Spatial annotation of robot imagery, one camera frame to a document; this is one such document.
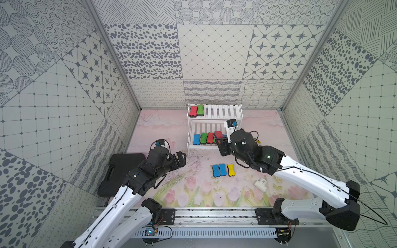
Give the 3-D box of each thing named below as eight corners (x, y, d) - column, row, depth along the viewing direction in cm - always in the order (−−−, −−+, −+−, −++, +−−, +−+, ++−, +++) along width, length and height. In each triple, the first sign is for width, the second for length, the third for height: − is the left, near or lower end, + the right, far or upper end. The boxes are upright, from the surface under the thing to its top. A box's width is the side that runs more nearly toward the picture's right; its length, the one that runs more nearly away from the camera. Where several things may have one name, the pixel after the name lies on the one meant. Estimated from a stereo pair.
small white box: (253, 185, 86) (254, 182, 83) (258, 177, 89) (259, 175, 86) (263, 192, 84) (265, 190, 81) (267, 184, 86) (269, 182, 83)
